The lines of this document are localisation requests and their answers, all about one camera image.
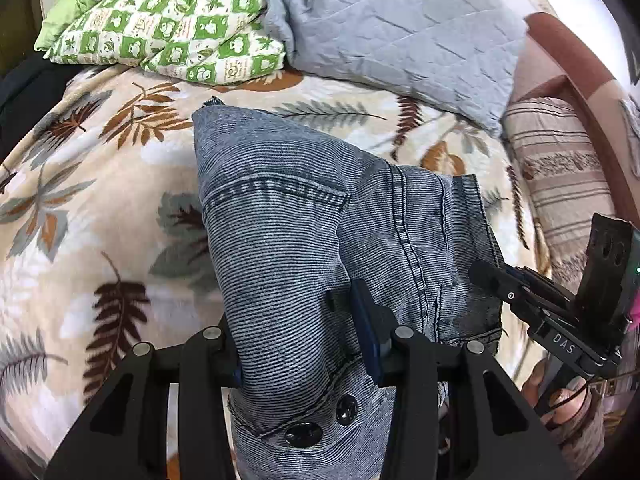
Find person's right forearm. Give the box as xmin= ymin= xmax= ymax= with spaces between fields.
xmin=552 ymin=385 xmax=623 ymax=478

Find person's right hand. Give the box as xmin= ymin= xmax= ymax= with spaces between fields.
xmin=521 ymin=359 xmax=595 ymax=427

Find blue denim pants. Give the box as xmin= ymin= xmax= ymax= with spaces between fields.
xmin=191 ymin=96 xmax=506 ymax=480

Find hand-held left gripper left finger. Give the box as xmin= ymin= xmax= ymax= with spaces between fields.
xmin=44 ymin=317 xmax=243 ymax=480

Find dark cloth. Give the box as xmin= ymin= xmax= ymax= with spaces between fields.
xmin=0 ymin=52 xmax=76 ymax=161

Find green checkered pillow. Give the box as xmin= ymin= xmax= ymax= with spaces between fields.
xmin=34 ymin=0 xmax=288 ymax=83

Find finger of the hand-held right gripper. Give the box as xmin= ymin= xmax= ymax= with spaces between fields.
xmin=469 ymin=259 xmax=577 ymax=332
xmin=504 ymin=266 xmax=582 ymax=312

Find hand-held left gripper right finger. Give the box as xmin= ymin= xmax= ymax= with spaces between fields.
xmin=324 ymin=279 xmax=572 ymax=480

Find brown padded headboard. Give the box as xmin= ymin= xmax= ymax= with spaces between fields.
xmin=510 ymin=12 xmax=640 ymax=233

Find leaf-printed fleece blanket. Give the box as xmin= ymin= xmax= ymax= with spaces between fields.
xmin=0 ymin=62 xmax=556 ymax=480

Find grey quilted pillow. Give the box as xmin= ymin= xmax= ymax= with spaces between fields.
xmin=263 ymin=0 xmax=527 ymax=138

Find striped beige cushion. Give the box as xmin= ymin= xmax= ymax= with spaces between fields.
xmin=501 ymin=97 xmax=618 ymax=286

